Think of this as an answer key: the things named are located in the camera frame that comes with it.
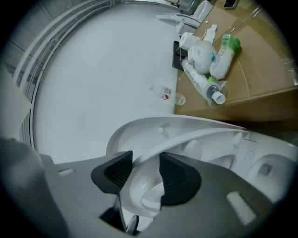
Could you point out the white toilet with square tank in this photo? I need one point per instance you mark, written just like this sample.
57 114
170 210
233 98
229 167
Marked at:
181 19

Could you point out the white toilet lid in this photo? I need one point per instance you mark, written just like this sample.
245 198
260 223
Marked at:
144 130

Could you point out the large brown cardboard box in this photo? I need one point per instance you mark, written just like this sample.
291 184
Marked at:
256 69

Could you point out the white plastic bag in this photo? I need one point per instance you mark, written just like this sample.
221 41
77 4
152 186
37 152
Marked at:
201 58

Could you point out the black tray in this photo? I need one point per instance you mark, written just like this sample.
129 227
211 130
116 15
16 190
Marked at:
176 59

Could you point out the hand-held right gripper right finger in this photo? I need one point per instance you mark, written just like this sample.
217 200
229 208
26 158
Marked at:
209 197

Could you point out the white paper slip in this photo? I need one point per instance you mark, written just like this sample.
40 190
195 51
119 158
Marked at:
210 32

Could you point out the white ceramic toilet bowl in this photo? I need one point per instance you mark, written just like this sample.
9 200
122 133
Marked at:
279 162

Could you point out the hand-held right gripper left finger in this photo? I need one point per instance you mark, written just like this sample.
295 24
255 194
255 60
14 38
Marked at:
81 186

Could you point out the white ceiling pipe bundle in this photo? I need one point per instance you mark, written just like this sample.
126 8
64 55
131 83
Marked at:
46 30

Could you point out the white tube with green cap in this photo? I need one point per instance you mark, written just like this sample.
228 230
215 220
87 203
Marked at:
223 60

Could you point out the clear plastic water bottle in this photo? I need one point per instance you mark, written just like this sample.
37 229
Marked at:
165 93

